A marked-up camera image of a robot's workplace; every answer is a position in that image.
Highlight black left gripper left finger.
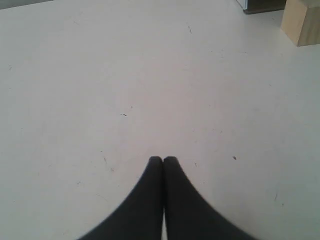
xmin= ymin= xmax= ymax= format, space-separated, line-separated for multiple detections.
xmin=81 ymin=156 xmax=164 ymax=240

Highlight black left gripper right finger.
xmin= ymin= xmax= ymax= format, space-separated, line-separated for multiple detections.
xmin=163 ymin=156 xmax=254 ymax=240

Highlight blue white cardboard box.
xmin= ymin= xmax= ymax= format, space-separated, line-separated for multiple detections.
xmin=236 ymin=0 xmax=286 ymax=15

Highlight light wooden cube block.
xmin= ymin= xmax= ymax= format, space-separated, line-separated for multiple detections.
xmin=281 ymin=0 xmax=320 ymax=47

